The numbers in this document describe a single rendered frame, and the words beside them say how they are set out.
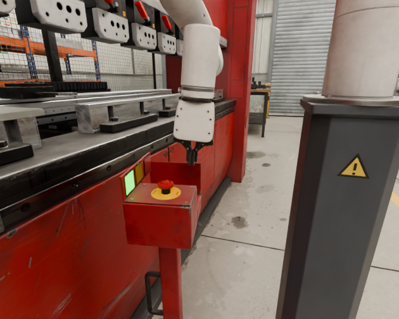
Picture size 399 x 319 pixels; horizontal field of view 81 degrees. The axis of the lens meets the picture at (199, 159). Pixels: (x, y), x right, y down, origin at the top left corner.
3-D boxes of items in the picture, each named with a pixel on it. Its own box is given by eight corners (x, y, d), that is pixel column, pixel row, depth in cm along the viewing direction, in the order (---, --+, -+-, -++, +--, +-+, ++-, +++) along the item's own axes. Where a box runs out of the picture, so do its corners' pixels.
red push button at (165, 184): (171, 199, 55) (171, 185, 54) (155, 198, 55) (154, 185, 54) (175, 192, 59) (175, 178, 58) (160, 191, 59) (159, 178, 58)
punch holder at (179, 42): (180, 55, 127) (179, 21, 122) (166, 56, 130) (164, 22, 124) (190, 57, 140) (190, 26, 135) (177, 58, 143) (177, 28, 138)
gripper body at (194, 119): (173, 93, 55) (171, 140, 59) (216, 98, 54) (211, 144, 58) (180, 92, 62) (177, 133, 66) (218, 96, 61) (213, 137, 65)
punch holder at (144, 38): (137, 45, 91) (133, -5, 86) (120, 45, 94) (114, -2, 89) (157, 49, 104) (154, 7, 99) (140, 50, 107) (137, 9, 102)
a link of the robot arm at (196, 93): (175, 85, 54) (175, 98, 55) (213, 88, 53) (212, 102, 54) (182, 84, 62) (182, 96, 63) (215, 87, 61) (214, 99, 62)
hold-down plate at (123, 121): (113, 133, 77) (111, 124, 77) (99, 132, 79) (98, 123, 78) (158, 119, 104) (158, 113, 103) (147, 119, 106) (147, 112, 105)
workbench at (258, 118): (266, 138, 451) (274, 54, 404) (228, 135, 471) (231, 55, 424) (267, 123, 615) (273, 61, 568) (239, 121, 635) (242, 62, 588)
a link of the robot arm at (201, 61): (189, 85, 63) (175, 84, 55) (192, 30, 59) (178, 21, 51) (219, 87, 61) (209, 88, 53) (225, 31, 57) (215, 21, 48)
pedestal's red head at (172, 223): (191, 250, 55) (190, 180, 49) (126, 245, 57) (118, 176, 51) (201, 207, 74) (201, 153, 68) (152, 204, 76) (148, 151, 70)
